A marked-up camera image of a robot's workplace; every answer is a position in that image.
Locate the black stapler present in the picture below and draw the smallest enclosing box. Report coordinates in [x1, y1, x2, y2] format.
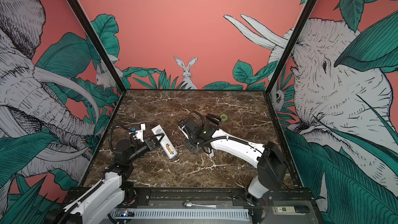
[206, 114, 221, 125]

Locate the white labelled device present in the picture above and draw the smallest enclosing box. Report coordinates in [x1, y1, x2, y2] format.
[272, 205, 310, 215]

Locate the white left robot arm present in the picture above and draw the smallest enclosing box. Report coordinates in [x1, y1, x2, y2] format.
[44, 133, 165, 224]

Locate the white slotted cable duct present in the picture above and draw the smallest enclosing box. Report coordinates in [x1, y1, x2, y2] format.
[110, 208, 250, 221]

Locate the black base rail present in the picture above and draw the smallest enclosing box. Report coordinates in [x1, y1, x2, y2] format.
[132, 187, 262, 207]

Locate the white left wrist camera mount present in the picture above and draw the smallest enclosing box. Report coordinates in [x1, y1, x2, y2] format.
[129, 123, 146, 142]

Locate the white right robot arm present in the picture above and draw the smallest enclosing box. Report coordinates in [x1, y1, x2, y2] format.
[178, 117, 288, 199]

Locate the black corner frame post right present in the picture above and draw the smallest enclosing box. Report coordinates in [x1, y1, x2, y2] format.
[265, 0, 317, 95]

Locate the black corner frame post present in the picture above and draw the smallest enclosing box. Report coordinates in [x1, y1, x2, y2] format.
[67, 0, 127, 95]
[265, 0, 317, 95]

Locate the green tape roll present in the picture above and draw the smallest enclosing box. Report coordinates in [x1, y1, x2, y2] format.
[220, 114, 228, 121]

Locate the white remote control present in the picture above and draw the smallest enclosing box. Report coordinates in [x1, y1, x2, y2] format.
[151, 124, 178, 160]

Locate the black corner frame post left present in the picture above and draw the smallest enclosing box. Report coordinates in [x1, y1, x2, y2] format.
[67, 0, 127, 95]

